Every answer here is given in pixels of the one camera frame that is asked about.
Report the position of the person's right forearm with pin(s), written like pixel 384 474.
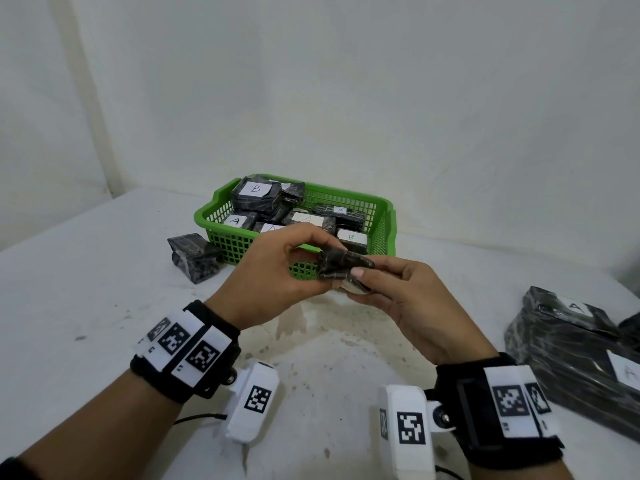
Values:
pixel 520 472

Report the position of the black packet labelled b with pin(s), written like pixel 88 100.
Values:
pixel 255 207
pixel 447 469

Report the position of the person's left forearm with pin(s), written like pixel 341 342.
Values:
pixel 100 429

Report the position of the green plastic mesh basket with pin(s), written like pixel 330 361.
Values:
pixel 225 244

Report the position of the black wristband with markers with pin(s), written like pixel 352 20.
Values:
pixel 150 374
pixel 445 379

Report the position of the small black packet with label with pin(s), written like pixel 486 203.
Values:
pixel 340 262

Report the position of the person's left hand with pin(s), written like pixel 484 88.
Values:
pixel 260 284

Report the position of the black right wristband with markers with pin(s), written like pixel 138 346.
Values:
pixel 445 379

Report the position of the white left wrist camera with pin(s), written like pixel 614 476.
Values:
pixel 245 429

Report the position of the small marbled packet labelled A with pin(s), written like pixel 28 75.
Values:
pixel 272 228

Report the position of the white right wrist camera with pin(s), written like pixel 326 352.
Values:
pixel 400 399

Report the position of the long black packet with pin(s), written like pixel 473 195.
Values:
pixel 350 219

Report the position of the person's right hand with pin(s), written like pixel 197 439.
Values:
pixel 430 314

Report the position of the black left wristband with markers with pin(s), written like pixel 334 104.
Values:
pixel 150 374

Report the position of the long black box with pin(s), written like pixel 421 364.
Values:
pixel 560 364

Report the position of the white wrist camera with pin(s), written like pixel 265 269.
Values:
pixel 400 399
pixel 245 429

